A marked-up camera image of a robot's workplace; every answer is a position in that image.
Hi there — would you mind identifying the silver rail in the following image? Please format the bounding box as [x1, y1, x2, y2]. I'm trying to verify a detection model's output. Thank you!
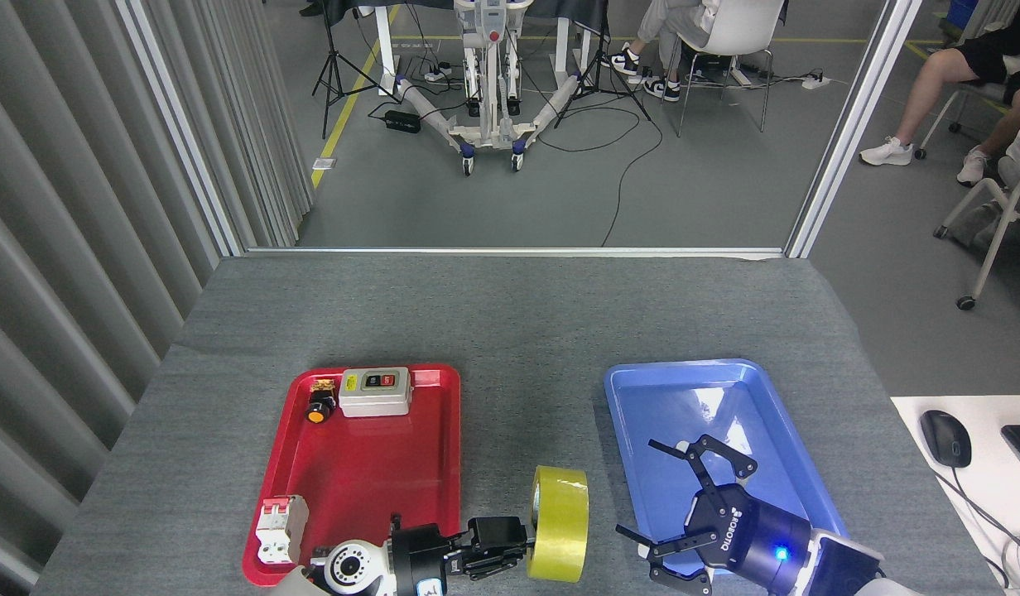
[245, 247, 786, 257]

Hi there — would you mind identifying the white stand on wheels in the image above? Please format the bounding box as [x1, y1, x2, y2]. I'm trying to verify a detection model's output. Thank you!
[394, 0, 581, 176]

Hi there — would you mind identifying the black floor cable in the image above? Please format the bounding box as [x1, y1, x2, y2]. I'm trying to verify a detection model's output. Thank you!
[535, 83, 664, 248]

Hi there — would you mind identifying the blue plastic tray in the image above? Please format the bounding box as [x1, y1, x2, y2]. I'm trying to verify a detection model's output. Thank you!
[603, 358, 852, 578]

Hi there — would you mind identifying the black yellow push button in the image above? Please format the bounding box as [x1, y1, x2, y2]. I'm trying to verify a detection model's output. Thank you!
[306, 379, 339, 425]

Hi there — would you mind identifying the grey felt table cover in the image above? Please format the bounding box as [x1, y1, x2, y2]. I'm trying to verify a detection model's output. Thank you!
[30, 255, 1008, 596]

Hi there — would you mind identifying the yellow tape roll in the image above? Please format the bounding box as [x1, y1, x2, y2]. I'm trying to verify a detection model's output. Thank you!
[527, 465, 589, 583]

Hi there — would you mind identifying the white side table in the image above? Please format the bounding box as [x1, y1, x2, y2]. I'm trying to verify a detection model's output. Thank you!
[891, 395, 1020, 596]

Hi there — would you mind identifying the grey push button switch box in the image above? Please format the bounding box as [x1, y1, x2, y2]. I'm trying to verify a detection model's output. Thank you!
[338, 368, 412, 417]

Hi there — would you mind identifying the grey office chair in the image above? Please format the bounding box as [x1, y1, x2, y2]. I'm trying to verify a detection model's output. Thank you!
[914, 81, 1009, 160]
[932, 157, 1020, 311]

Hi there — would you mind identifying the black mouse cable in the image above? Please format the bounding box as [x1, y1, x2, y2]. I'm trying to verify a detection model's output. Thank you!
[941, 468, 1020, 580]

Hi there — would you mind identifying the white red circuit breaker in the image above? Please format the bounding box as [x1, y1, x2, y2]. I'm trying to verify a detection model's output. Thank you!
[255, 495, 310, 566]

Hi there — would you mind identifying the silver post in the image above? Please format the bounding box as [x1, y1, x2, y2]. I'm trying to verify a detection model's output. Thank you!
[785, 0, 925, 259]
[117, 0, 246, 257]

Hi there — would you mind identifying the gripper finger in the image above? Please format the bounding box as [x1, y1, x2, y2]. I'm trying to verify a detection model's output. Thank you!
[452, 517, 529, 555]
[616, 523, 718, 595]
[648, 435, 759, 499]
[444, 546, 527, 581]

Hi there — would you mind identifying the red plastic tray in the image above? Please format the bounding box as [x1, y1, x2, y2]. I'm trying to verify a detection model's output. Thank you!
[242, 364, 462, 587]

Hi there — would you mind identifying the black tripod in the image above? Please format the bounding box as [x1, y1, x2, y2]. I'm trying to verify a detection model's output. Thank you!
[311, 0, 399, 140]
[554, 0, 653, 129]

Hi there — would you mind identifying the white shell chair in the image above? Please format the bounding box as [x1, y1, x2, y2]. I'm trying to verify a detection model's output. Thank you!
[671, 0, 788, 137]

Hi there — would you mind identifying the black computer mouse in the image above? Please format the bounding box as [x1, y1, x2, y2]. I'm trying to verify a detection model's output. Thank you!
[920, 410, 973, 469]

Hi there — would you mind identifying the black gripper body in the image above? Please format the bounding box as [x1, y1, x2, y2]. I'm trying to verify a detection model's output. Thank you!
[684, 482, 813, 596]
[388, 515, 455, 596]

